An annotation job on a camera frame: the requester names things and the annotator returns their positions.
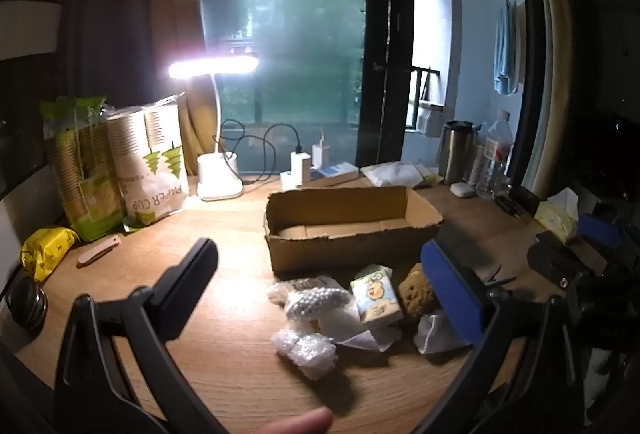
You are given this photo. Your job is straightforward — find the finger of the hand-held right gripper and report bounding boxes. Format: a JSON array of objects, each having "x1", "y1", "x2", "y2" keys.
[
  {"x1": 576, "y1": 201, "x2": 626, "y2": 249},
  {"x1": 526, "y1": 230, "x2": 593, "y2": 287}
]

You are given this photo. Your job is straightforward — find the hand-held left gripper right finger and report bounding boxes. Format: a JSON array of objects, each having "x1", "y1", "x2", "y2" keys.
[{"x1": 412, "y1": 238, "x2": 588, "y2": 434}]

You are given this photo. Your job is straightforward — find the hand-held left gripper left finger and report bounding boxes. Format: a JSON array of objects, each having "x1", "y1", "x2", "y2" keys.
[{"x1": 52, "y1": 237, "x2": 221, "y2": 434}]

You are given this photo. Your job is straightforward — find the cardboard box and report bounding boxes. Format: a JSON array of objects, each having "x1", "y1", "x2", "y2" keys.
[{"x1": 264, "y1": 185, "x2": 445, "y2": 274}]

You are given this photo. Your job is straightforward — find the bubble wrap bundle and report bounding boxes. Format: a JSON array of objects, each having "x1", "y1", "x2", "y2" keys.
[{"x1": 271, "y1": 328, "x2": 338, "y2": 381}]

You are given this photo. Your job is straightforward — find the person's left hand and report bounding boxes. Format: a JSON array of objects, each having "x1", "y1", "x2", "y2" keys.
[{"x1": 257, "y1": 408, "x2": 333, "y2": 434}]

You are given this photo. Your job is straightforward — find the yellow tissue box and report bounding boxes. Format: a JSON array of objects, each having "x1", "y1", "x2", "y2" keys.
[{"x1": 534, "y1": 188, "x2": 581, "y2": 244}]

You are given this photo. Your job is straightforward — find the yellow brown sponge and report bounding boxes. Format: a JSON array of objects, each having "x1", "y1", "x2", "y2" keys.
[{"x1": 398, "y1": 263, "x2": 441, "y2": 317}]

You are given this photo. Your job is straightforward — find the black box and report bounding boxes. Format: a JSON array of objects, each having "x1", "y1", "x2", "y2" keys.
[{"x1": 510, "y1": 187, "x2": 543, "y2": 215}]

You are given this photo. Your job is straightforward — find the cartoon print tissue packet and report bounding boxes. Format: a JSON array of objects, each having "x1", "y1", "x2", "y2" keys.
[{"x1": 349, "y1": 264, "x2": 405, "y2": 327}]

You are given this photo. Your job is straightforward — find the clear plastic bag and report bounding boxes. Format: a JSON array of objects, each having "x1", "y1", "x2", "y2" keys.
[{"x1": 266, "y1": 277, "x2": 351, "y2": 305}]

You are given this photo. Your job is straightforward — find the white desk lamp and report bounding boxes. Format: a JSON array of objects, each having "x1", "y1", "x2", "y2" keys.
[{"x1": 167, "y1": 54, "x2": 261, "y2": 201}]

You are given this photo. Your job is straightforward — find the clear water bottle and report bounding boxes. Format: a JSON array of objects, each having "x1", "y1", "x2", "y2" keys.
[{"x1": 476, "y1": 110, "x2": 515, "y2": 200}]

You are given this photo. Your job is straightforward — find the clear paper cup pack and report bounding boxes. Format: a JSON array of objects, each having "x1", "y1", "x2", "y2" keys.
[{"x1": 105, "y1": 93, "x2": 191, "y2": 232}]

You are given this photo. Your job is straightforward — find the clear ribbed container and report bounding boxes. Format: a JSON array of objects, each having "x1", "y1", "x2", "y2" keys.
[{"x1": 465, "y1": 124, "x2": 488, "y2": 185}]

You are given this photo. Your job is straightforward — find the steel tumbler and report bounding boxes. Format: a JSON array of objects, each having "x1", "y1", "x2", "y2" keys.
[{"x1": 438, "y1": 120, "x2": 475, "y2": 185}]

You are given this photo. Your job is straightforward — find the yellow packet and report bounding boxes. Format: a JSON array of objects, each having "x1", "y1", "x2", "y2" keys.
[{"x1": 20, "y1": 227, "x2": 81, "y2": 282}]

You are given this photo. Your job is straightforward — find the green paper cup pack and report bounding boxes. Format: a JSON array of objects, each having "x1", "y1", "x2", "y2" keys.
[{"x1": 40, "y1": 95, "x2": 126, "y2": 242}]

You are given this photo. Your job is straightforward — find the wide white charger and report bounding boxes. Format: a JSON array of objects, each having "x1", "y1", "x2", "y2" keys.
[{"x1": 290, "y1": 151, "x2": 312, "y2": 186}]

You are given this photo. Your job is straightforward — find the white power strip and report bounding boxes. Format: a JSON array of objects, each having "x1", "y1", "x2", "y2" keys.
[{"x1": 280, "y1": 161, "x2": 361, "y2": 190}]

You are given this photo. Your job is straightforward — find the white balcony box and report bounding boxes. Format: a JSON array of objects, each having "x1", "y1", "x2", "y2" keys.
[{"x1": 416, "y1": 104, "x2": 446, "y2": 135}]

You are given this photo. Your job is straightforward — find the dark round object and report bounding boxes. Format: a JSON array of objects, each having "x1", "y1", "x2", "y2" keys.
[{"x1": 4, "y1": 271, "x2": 49, "y2": 331}]

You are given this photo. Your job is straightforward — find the hanging blue clothes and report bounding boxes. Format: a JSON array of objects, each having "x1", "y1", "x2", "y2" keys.
[{"x1": 492, "y1": 0, "x2": 526, "y2": 96}]

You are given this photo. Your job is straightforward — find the brown curtain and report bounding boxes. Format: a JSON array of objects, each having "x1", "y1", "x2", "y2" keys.
[{"x1": 55, "y1": 0, "x2": 218, "y2": 177}]

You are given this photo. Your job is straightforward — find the black cable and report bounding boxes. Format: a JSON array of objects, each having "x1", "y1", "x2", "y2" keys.
[{"x1": 216, "y1": 119, "x2": 303, "y2": 185}]

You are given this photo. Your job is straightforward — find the black door frame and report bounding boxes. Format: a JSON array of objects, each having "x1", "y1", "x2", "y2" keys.
[{"x1": 357, "y1": 0, "x2": 416, "y2": 165}]

